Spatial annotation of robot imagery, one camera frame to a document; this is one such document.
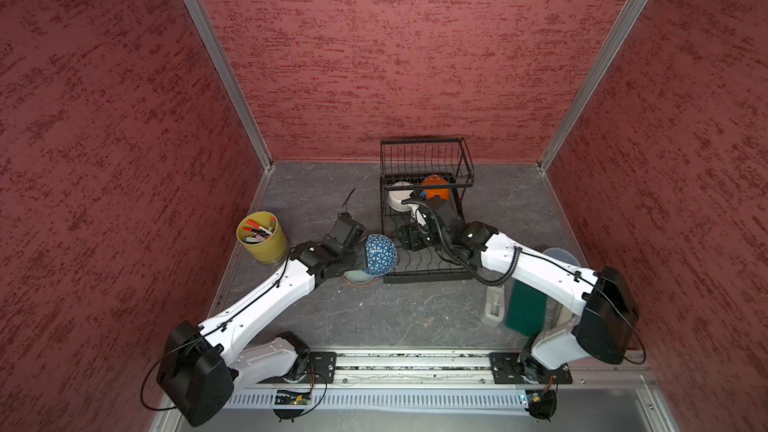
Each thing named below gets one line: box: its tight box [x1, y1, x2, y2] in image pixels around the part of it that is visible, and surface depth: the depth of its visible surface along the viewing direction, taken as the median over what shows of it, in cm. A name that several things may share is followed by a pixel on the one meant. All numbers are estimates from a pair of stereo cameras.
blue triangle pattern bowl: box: [365, 234, 398, 277], surface depth 85 cm
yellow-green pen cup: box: [236, 210, 290, 265], surface depth 88 cm
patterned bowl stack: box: [342, 269, 379, 288], surface depth 85 cm
